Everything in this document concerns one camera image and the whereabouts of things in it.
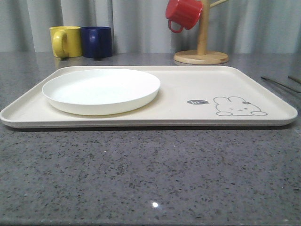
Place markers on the white round plate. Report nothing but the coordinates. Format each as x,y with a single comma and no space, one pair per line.
101,91

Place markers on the silver metal fork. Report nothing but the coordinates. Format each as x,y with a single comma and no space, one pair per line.
287,84

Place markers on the silver metal chopstick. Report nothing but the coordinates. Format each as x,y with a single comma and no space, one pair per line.
298,80

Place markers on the beige rabbit serving tray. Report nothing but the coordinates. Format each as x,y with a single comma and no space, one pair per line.
188,96

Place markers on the wooden mug tree stand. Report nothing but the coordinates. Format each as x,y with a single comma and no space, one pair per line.
202,56

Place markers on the grey pleated curtain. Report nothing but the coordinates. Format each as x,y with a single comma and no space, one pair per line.
140,26

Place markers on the dark blue mug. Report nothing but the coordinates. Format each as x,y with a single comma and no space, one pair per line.
96,41

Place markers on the red mug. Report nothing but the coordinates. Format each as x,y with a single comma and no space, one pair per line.
183,14

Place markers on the yellow mug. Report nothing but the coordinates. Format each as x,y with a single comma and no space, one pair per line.
66,41

